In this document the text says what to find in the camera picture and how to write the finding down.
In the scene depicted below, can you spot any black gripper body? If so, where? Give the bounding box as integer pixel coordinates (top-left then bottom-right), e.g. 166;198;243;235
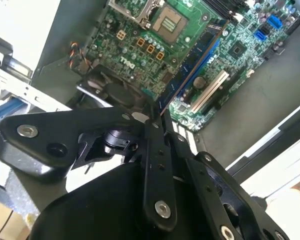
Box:
31;161;213;240

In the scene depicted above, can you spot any RAM stick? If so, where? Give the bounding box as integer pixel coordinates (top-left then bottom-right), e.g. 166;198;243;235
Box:
156;19;230;116

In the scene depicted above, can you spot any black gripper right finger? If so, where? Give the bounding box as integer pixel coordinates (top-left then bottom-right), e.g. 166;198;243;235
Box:
164;109;291;240

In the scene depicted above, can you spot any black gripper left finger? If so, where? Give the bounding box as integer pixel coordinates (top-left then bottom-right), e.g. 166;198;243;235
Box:
0;99;178;231

